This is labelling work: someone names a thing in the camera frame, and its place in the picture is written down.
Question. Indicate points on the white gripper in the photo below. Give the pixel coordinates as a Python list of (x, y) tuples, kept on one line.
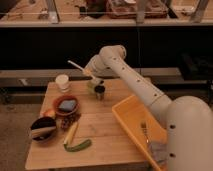
[(92, 68)]

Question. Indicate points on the white dish brush black head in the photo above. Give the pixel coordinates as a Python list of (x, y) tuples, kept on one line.
[(81, 69)]

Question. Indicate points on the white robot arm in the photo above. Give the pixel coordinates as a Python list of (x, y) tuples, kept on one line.
[(188, 119)]

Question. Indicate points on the white plastic cup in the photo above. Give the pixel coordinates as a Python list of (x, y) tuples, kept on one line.
[(62, 82)]

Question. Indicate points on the green plastic item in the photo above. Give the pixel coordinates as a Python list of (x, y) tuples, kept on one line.
[(91, 87)]

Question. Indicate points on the blue sponge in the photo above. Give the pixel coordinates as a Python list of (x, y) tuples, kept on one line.
[(67, 105)]

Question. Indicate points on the terracotta bowl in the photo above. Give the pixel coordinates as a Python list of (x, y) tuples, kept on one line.
[(57, 102)]

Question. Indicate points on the orange peach toy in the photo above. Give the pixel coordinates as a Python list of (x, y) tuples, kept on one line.
[(49, 113)]

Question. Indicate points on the green pea pod toy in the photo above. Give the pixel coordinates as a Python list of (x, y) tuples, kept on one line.
[(85, 144)]

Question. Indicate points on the metal fork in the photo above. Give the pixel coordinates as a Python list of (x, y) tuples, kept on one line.
[(145, 131)]

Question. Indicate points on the yellow plastic tray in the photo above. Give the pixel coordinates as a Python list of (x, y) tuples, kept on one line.
[(130, 113)]

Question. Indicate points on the black bowl with utensils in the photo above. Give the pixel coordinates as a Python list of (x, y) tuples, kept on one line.
[(42, 128)]

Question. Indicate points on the grey folded cloth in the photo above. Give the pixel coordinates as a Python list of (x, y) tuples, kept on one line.
[(158, 152)]

